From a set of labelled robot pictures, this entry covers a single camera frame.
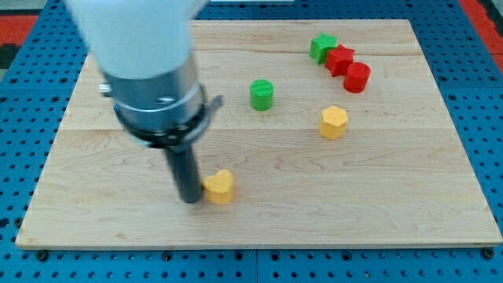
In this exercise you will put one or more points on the silver cylindrical wrist flange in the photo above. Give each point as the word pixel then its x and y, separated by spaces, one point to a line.
pixel 163 105

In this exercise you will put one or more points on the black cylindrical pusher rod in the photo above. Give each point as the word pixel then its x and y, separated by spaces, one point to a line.
pixel 184 169

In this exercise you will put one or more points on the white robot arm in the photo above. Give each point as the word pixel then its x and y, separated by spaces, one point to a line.
pixel 144 50

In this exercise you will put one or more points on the yellow heart block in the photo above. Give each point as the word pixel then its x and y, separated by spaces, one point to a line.
pixel 219 187

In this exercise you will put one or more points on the yellow hexagon block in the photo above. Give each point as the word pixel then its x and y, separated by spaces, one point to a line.
pixel 333 123

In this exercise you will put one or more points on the green cylinder block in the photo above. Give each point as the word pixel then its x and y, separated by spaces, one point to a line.
pixel 261 94

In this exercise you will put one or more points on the light wooden board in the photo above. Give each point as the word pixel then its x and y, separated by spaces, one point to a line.
pixel 398 178

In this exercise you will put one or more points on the green star block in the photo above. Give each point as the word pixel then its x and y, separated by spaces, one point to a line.
pixel 320 46

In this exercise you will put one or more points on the red star block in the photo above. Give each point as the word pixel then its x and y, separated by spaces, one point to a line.
pixel 338 60

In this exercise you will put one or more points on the red cylinder block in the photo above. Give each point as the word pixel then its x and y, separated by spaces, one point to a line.
pixel 357 76

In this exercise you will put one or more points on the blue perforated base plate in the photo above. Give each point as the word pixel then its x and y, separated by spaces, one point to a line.
pixel 38 85

